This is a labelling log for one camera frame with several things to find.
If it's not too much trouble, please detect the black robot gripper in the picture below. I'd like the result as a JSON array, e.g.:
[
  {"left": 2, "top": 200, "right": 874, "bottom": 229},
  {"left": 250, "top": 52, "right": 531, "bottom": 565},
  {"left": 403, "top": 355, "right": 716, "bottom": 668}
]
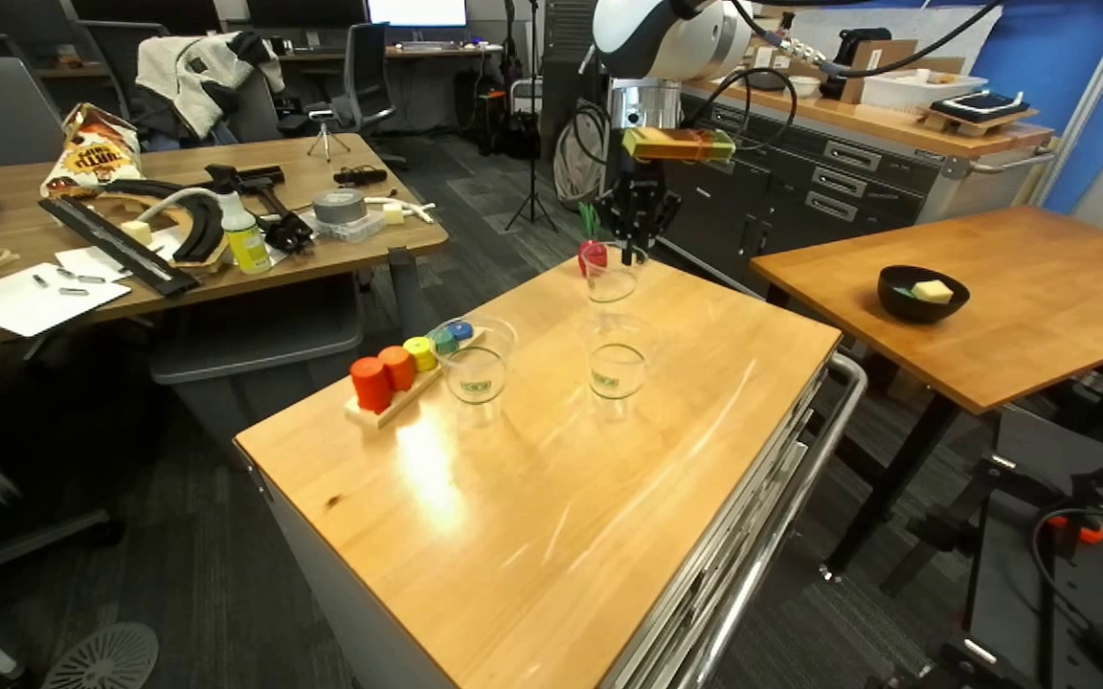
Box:
[{"left": 602, "top": 167, "right": 683, "bottom": 253}]

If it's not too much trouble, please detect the clear plastic cup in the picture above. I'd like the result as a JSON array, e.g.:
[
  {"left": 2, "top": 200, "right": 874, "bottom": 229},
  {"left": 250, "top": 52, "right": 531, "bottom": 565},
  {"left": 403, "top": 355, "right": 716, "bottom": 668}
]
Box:
[
  {"left": 587, "top": 317, "right": 646, "bottom": 403},
  {"left": 443, "top": 317, "right": 517, "bottom": 409},
  {"left": 581, "top": 244, "right": 639, "bottom": 309}
]

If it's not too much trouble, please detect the clear plastic cup back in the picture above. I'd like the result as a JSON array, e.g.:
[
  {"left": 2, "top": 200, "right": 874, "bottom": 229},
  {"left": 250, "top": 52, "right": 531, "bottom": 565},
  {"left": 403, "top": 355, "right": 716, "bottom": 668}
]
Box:
[{"left": 581, "top": 244, "right": 639, "bottom": 309}]

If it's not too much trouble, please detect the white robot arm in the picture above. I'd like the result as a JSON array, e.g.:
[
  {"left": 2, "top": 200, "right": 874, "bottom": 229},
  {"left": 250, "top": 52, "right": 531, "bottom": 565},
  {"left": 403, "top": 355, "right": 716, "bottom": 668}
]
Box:
[{"left": 595, "top": 0, "right": 750, "bottom": 253}]

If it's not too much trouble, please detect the red object behind cup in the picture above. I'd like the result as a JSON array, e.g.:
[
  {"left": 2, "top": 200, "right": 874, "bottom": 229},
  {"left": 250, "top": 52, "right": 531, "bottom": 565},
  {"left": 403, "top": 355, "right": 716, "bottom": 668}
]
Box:
[{"left": 578, "top": 237, "right": 607, "bottom": 280}]

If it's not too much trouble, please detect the grey cabinet counter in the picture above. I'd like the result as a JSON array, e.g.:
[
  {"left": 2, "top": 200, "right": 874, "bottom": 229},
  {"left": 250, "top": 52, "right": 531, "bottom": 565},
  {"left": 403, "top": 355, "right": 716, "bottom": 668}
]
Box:
[{"left": 658, "top": 85, "right": 1052, "bottom": 285}]

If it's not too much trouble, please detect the blue cylinder block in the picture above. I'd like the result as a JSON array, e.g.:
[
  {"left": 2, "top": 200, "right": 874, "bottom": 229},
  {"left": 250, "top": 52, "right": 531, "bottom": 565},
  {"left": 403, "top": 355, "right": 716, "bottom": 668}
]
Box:
[{"left": 449, "top": 317, "right": 473, "bottom": 343}]

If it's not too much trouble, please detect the wooden peg tray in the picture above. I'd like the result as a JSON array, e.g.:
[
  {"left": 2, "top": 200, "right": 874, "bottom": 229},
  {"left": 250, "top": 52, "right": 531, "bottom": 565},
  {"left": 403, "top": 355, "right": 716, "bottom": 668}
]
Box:
[{"left": 343, "top": 322, "right": 484, "bottom": 423}]

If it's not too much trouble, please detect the green cylinder block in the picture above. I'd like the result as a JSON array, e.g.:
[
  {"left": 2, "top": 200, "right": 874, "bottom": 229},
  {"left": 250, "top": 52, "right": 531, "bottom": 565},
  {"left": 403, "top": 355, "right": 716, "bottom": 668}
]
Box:
[{"left": 427, "top": 326, "right": 459, "bottom": 355}]

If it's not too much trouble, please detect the yellow cylinder block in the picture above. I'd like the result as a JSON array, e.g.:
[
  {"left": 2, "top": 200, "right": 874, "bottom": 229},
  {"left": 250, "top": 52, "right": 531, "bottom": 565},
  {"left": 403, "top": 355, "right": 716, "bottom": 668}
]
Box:
[{"left": 403, "top": 335, "right": 435, "bottom": 373}]

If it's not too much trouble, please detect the black bowl with food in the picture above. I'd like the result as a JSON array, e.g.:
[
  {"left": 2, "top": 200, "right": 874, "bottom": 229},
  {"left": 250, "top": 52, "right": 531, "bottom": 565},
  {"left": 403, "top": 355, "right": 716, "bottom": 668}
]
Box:
[{"left": 878, "top": 265, "right": 969, "bottom": 326}]

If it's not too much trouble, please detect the orange cylinder block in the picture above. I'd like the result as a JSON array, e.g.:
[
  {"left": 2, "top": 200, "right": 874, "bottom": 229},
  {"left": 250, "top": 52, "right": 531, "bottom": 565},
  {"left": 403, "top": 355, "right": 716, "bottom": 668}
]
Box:
[{"left": 379, "top": 343, "right": 416, "bottom": 389}]

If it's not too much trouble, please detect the white bin on counter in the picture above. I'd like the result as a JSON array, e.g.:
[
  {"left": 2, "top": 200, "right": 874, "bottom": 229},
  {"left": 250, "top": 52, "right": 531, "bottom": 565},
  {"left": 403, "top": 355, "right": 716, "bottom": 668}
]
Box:
[{"left": 860, "top": 70, "right": 985, "bottom": 109}]

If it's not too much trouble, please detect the black office chair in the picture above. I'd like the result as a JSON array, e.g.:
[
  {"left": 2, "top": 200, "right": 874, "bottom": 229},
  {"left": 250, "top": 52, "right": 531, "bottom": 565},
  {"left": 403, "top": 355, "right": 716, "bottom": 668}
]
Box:
[{"left": 311, "top": 22, "right": 395, "bottom": 160}]

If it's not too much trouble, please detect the grey tape roll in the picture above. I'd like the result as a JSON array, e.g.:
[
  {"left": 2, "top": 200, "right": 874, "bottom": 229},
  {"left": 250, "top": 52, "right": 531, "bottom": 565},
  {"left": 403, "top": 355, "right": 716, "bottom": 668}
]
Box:
[{"left": 315, "top": 187, "right": 369, "bottom": 232}]

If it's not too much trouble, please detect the red cylinder block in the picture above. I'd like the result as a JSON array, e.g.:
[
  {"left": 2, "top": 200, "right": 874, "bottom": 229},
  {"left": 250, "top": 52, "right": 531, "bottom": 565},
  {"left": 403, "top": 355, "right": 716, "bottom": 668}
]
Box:
[{"left": 350, "top": 355, "right": 395, "bottom": 413}]

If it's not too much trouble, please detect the yellow liquid bottle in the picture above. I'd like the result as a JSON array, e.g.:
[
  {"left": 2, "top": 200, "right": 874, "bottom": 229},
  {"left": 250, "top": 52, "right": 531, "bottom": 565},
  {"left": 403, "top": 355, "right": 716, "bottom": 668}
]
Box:
[{"left": 219, "top": 195, "right": 272, "bottom": 275}]

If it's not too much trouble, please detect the wooden side table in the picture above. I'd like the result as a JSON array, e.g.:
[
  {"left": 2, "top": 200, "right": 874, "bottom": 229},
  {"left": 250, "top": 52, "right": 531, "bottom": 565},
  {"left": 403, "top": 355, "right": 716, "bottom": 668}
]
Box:
[{"left": 750, "top": 207, "right": 1103, "bottom": 583}]

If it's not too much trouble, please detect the long black bar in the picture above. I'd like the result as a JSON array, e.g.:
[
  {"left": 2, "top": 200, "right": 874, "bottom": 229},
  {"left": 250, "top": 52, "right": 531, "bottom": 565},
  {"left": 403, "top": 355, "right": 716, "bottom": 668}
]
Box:
[{"left": 41, "top": 200, "right": 194, "bottom": 297}]

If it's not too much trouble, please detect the chip bag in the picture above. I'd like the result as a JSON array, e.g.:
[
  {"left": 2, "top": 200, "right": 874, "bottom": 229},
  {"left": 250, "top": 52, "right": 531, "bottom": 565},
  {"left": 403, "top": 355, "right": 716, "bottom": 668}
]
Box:
[{"left": 39, "top": 104, "right": 141, "bottom": 200}]

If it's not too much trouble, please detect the white paper sheet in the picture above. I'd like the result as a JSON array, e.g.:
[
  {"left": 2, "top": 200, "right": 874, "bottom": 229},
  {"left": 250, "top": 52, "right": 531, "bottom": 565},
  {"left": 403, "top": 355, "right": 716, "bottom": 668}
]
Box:
[{"left": 0, "top": 265, "right": 127, "bottom": 335}]

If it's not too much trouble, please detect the cluttered wooden desk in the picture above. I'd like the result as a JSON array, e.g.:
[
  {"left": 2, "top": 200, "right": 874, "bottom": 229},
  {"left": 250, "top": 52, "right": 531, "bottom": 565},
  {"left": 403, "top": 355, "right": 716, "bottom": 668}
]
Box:
[{"left": 0, "top": 128, "right": 450, "bottom": 352}]

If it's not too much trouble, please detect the wrist camera yellow green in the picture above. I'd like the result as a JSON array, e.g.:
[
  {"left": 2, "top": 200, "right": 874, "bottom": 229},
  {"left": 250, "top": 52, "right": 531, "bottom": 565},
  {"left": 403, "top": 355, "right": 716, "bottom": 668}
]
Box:
[{"left": 620, "top": 126, "right": 736, "bottom": 160}]

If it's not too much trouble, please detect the wooden cart with steel handle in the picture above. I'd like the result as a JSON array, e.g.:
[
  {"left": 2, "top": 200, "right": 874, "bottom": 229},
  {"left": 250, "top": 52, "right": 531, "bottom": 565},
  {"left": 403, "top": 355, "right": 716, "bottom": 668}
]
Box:
[{"left": 237, "top": 265, "right": 865, "bottom": 689}]

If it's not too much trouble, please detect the black curved hose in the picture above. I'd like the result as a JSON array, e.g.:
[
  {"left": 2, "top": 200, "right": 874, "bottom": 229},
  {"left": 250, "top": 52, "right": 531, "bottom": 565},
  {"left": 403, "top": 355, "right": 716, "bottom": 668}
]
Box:
[{"left": 127, "top": 187, "right": 228, "bottom": 267}]

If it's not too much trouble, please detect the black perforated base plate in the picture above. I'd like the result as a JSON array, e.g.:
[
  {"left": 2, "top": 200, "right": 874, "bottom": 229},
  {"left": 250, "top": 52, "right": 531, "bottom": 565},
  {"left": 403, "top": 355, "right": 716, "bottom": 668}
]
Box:
[{"left": 958, "top": 466, "right": 1103, "bottom": 689}]

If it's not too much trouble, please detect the orange clamp near cables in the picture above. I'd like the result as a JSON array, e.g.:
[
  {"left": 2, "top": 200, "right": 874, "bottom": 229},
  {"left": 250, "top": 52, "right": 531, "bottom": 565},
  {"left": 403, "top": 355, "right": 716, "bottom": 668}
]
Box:
[{"left": 1044, "top": 512, "right": 1103, "bottom": 546}]

